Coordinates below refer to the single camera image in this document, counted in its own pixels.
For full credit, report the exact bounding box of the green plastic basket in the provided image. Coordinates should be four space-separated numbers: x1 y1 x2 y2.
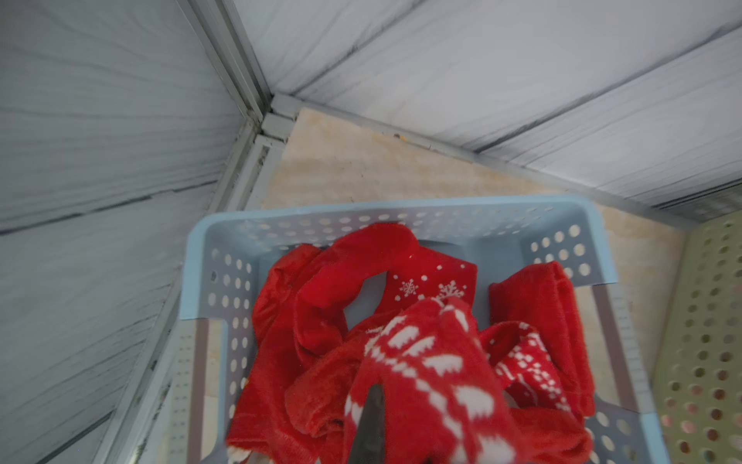
653 213 741 464

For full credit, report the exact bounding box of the red white striped sock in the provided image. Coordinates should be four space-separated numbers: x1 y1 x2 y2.
478 321 572 413

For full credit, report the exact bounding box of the red patterned knit sock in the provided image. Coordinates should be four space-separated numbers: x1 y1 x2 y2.
343 298 525 463

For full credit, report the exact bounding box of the blue plastic basket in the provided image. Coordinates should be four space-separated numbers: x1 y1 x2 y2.
168 195 669 463

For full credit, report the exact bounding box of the red fluffy sock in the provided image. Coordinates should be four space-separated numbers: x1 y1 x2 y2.
226 223 419 463

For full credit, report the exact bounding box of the left metal frame post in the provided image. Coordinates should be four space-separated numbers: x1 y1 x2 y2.
178 0 272 127

